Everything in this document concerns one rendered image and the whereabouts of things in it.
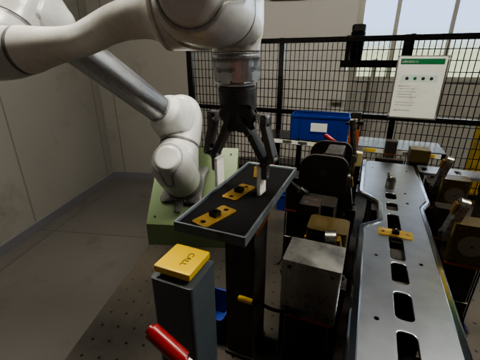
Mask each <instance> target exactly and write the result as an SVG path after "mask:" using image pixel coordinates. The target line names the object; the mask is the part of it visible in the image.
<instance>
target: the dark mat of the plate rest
mask: <svg viewBox="0 0 480 360"><path fill-rule="evenodd" d="M255 166H257V165H254V164H249V165H248V166H246V167H245V168H244V169H242V170H241V171H240V172H239V173H238V174H237V175H236V176H234V177H233V178H232V179H230V180H229V181H228V182H226V183H225V184H224V185H223V186H222V187H221V188H220V189H218V190H217V191H216V192H214V193H213V194H212V195H211V196H210V197H209V198H207V199H206V200H205V201H204V202H202V203H201V204H200V205H198V206H197V207H196V208H195V209H194V210H193V211H191V212H190V213H189V214H188V215H186V216H185V217H184V218H183V219H182V220H181V221H180V222H183V223H187V224H193V225H196V224H194V223H193V222H192V220H193V219H195V218H197V217H199V216H201V215H204V214H206V213H208V212H209V211H211V210H212V209H216V208H218V207H220V206H223V205H224V206H228V207H230V208H233V209H236V213H235V214H232V215H231V216H229V217H227V218H225V219H224V220H222V221H220V222H218V223H216V224H214V225H213V226H210V227H209V229H214V230H218V231H224V232H227V233H230V234H236V235H240V236H245V234H246V233H247V231H248V230H249V229H250V228H251V226H252V225H253V224H254V222H255V221H256V220H257V219H258V217H259V216H260V214H261V213H262V211H263V210H264V209H265V208H266V206H267V205H268V204H269V202H270V201H271V200H272V199H273V197H274V196H275V194H276V193H277V191H278V190H279V189H280V188H281V186H282V185H283V183H284V182H285V181H286V180H287V178H288V177H289V175H290V174H291V173H292V171H293V170H291V169H281V168H276V167H269V178H268V179H267V180H266V191H265V192H264V193H263V194H262V195H261V196H257V179H255V178H254V167H255ZM240 184H247V185H250V186H255V189H254V190H252V191H250V192H249V193H248V194H247V195H245V196H243V197H242V198H240V199H239V200H238V201H232V200H229V199H224V198H222V195H224V194H225V193H227V192H228V191H231V190H232V189H233V188H234V187H236V186H238V185H240ZM196 226H198V225H196Z"/></svg>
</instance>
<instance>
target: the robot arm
mask: <svg viewBox="0 0 480 360"><path fill-rule="evenodd" d="M263 32H264V0H115V1H112V2H110V3H108V4H105V5H104V6H102V7H100V8H98V9H97V10H95V11H93V12H91V13H90V14H89V15H87V16H85V17H84V18H82V19H80V20H78V21H77V22H76V21H75V19H74V17H73V15H72V13H71V12H70V11H69V10H68V8H67V7H66V5H65V3H64V2H63V1H62V0H0V81H9V80H16V79H23V78H26V77H28V76H33V75H35V74H40V73H42V72H44V71H47V70H49V69H51V68H54V67H55V66H59V65H61V64H65V63H66V62H68V63H69V64H71V65H72V66H73V67H75V68H76V69H78V70H79V71H80V72H82V73H83V74H85V75H87V76H88V77H89V78H91V79H92V80H94V81H95V82H96V83H98V84H100V85H101V86H103V87H104V88H105V89H107V90H108V91H110V92H111V93H112V94H114V95H115V96H117V97H119V98H120V99H121V100H123V101H124V102H126V103H127V104H128V105H130V106H132V107H133V108H135V109H136V110H137V111H139V112H140V113H142V114H143V115H144V116H146V117H147V118H149V125H150V127H151V128H152V129H153V130H154V131H155V132H156V134H157V135H158V137H159V138H161V139H160V144H159V146H158V147H157V148H156V149H155V151H154V152H153V155H152V158H151V170H152V173H153V175H154V177H155V179H156V180H157V181H158V183H159V184H160V185H161V187H162V188H163V189H164V190H163V193H162V195H161V197H160V200H161V201H162V202H164V203H165V202H175V206H174V212H176V213H181V210H182V208H183V206H184V204H192V205H194V204H195V203H196V202H198V201H199V200H200V199H202V195H203V191H204V184H205V181H206V175H207V174H208V172H209V169H208V167H207V166H201V167H199V144H200V141H201V131H202V113H201V109H200V107H199V105H198V103H197V102H196V100H194V99H193V98H191V97H190V96H187V95H183V94H178V95H175V96H174V95H166V96H163V95H162V94H161V93H159V92H158V91H157V90H156V89H155V88H154V87H152V86H151V85H150V84H148V83H147V82H146V81H145V80H143V79H142V78H141V77H140V76H139V75H138V74H136V73H135V72H134V71H132V70H131V69H130V68H129V67H128V66H127V65H126V64H124V63H123V62H122V61H120V60H119V59H118V58H116V57H115V56H114V55H113V54H112V53H111V52H109V51H108V50H107V49H108V48H110V47H112V46H115V45H117V44H120V43H122V42H125V41H133V40H139V39H152V40H156V41H158V42H160V43H161V44H162V46H163V47H164V48H165V49H167V50H168V51H210V50H211V49H212V53H222V54H213V56H212V59H213V66H214V82H215V83H217V84H221V86H220V87H219V88H218V91H219V104H220V106H221V107H220V110H219V111H217V110H216V109H214V110H211V111H208V112H207V116H208V126H207V131H206V139H205V144H204V153H205V154H208V155H210V156H211V163H212V169H213V171H214V173H215V187H217V186H218V185H219V184H220V183H222V182H223V181H224V155H222V152H221V151H222V149H223V147H224V145H225V143H226V141H227V139H228V137H229V134H230V133H231V132H232V131H237V132H240V133H244V136H245V137H247V139H248V140H249V143H250V144H251V147H252V149H253V150H254V153H255V154H256V157H257V159H258V160H259V163H260V164H258V165H257V166H256V174H257V196H261V195H262V194H263V193H264V192H265V191H266V180H267V179H268V178H269V165H270V164H274V163H275V162H276V161H278V160H279V157H278V154H277V150H276V145H275V142H274V136H273V133H272V130H271V114H258V112H257V110H256V86H255V85H253V83H256V82H258V81H259V80H260V52H253V51H260V45H261V39H262V36H263ZM230 52H246V53H230ZM220 118H221V120H222V121H223V125H222V127H221V129H220V134H219V136H218V138H217V140H216V134H217V130H218V126H219V119H220ZM256 120H257V121H258V124H259V125H260V130H261V135H262V139H263V142H264V145H263V144H262V142H261V139H260V138H259V135H258V134H257V129H256V127H255V125H254V122H255V121H256ZM249 129H250V131H249ZM215 141H216V143H215ZM264 147H265V148H264ZM220 154H221V155H220ZM219 155H220V156H219Z"/></svg>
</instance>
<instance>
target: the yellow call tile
mask: <svg viewBox="0 0 480 360"><path fill-rule="evenodd" d="M209 258H210V253H209V252H208V251H204V250H201V249H195V248H192V247H190V246H184V245H181V244H176V245H175V246H174V247H173V248H172V249H171V250H169V251H168V252H167V253H166V254H165V255H164V256H163V257H162V258H161V259H159V260H158V261H157V262H156V263H155V264H154V271H157V272H159V273H162V274H166V275H169V276H172V277H175V278H178V279H182V280H184V281H191V280H192V279H193V278H194V276H195V275H196V274H197V273H198V271H199V270H200V269H201V268H202V266H203V265H204V264H205V263H206V262H207V261H208V260H209Z"/></svg>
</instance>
